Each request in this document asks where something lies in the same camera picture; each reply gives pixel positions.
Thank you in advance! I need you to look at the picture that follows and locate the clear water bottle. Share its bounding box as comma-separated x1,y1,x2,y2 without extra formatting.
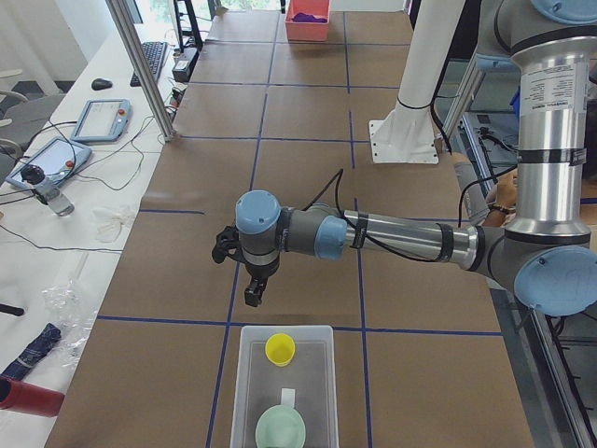
21,164,75,217

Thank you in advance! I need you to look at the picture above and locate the purple cloth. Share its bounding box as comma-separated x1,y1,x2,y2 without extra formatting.
292,12,328,23

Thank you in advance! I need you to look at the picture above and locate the pink plastic tray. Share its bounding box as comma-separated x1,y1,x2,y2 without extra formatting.
285,0,330,42

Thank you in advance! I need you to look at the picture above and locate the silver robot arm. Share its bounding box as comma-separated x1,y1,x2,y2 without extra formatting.
229,1,596,316

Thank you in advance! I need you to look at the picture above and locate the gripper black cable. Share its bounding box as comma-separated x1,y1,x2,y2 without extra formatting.
300,168,519,262

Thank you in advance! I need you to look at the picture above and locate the black keyboard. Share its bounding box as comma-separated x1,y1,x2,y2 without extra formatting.
141,41,169,81

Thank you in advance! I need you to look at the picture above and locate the black box device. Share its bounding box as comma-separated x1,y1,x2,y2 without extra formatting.
172,48,199,83

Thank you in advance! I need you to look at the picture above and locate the upper teach pendant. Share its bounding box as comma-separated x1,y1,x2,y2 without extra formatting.
71,99,132,144

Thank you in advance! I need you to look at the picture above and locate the mint green bowl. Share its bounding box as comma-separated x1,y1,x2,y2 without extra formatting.
256,405,306,448

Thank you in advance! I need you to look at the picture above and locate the lower teach pendant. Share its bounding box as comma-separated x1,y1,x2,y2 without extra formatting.
6,137,91,189

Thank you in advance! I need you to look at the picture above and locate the seated person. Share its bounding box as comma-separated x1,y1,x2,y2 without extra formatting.
451,153,518,227

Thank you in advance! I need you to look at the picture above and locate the clear plastic bin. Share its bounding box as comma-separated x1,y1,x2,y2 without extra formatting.
230,325,340,447

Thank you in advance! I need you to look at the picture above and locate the crumpled clear plastic wrap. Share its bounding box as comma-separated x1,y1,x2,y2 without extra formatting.
42,279,97,371

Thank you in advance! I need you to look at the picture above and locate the black computer mouse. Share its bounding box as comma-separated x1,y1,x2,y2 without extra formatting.
90,77,113,91

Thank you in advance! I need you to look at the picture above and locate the folded dark blue umbrella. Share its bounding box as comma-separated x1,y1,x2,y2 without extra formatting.
1,323,62,381

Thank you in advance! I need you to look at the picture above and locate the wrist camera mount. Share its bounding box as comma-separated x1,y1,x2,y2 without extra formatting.
212,225,245,264

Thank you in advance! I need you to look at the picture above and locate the aluminium frame post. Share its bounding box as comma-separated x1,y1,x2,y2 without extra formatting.
105,0,175,142

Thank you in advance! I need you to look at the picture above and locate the red bottle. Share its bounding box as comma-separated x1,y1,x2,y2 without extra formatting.
1,377,64,417

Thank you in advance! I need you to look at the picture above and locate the yellow plastic cup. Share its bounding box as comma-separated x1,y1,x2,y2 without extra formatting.
265,333,296,367

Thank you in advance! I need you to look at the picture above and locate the white camera column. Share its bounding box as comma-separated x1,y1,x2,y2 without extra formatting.
369,0,465,164

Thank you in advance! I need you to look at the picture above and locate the teach pendant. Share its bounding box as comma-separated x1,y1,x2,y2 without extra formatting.
6,137,91,189
71,99,132,144

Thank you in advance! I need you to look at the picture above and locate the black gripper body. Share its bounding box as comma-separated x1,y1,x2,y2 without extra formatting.
243,254,280,289

